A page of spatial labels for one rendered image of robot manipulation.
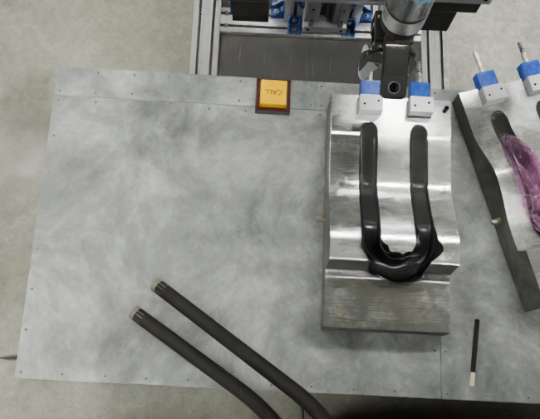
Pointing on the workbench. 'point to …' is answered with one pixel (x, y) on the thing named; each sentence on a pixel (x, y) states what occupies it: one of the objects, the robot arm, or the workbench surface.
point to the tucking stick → (474, 352)
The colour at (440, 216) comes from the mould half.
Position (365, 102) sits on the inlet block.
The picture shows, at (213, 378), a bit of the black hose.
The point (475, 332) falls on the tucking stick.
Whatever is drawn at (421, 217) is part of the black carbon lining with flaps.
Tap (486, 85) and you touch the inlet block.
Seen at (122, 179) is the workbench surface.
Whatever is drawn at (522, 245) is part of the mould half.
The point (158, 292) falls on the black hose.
